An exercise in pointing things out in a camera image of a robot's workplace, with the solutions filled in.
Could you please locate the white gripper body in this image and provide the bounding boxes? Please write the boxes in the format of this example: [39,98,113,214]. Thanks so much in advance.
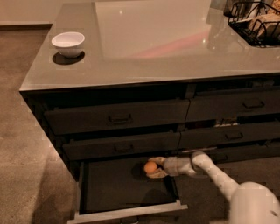
[164,157,196,177]

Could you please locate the middle right drawer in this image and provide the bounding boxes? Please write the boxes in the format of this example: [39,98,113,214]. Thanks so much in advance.
[178,122,280,149]

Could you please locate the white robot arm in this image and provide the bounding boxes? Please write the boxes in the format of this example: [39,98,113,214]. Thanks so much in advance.
[143,151,280,224]

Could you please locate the top right drawer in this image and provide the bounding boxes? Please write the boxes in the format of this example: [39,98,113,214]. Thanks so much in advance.
[185,88,280,122]

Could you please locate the black wire basket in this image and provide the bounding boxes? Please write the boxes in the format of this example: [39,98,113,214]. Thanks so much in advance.
[227,1,280,48]

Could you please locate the items in wire basket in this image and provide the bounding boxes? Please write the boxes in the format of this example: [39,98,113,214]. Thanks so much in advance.
[248,2,280,39]

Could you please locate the white bowl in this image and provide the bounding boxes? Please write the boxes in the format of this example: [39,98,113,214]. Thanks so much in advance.
[52,31,85,58]

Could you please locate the middle left drawer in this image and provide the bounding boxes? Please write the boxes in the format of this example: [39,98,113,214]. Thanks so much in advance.
[63,132,180,160]

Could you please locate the top left drawer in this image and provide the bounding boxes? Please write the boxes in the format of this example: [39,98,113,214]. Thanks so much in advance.
[44,100,189,135]

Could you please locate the open bottom left drawer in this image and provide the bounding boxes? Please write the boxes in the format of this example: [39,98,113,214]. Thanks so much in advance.
[66,157,188,224]

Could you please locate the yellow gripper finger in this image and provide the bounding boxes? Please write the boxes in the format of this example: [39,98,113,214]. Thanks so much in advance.
[149,157,165,165]
[146,168,167,179]

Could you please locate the dark cabinet counter unit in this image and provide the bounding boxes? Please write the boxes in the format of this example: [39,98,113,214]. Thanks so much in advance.
[20,0,280,176]

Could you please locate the bottom right drawer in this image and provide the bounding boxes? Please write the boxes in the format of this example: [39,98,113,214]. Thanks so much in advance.
[178,142,280,164]

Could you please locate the orange fruit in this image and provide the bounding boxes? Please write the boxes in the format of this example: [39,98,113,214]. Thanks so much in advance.
[143,161,158,174]

